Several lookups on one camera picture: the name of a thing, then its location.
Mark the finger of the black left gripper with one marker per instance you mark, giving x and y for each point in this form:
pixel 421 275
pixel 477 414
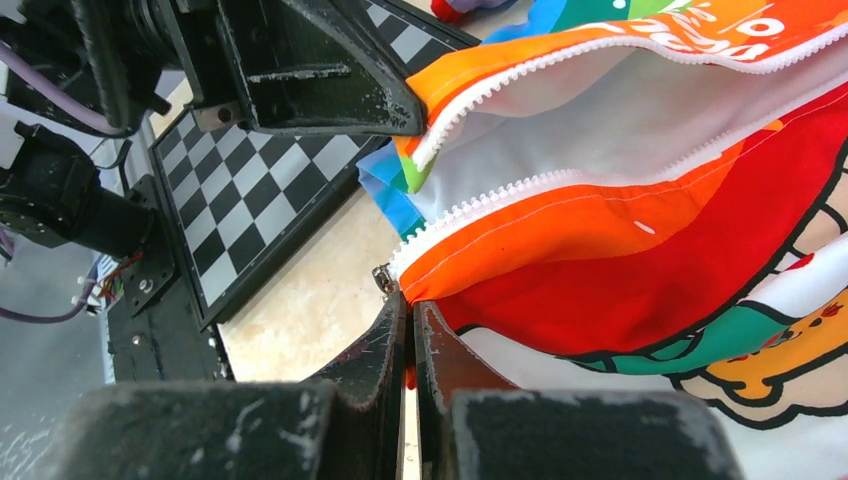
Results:
pixel 316 68

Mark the rainbow and white kids jacket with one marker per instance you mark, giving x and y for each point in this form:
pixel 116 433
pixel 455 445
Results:
pixel 642 196

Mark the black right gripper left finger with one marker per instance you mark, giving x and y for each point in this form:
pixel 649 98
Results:
pixel 343 422

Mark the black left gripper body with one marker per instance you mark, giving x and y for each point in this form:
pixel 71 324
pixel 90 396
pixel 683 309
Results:
pixel 94 66

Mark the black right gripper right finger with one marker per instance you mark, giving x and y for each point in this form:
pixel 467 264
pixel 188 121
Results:
pixel 475 424

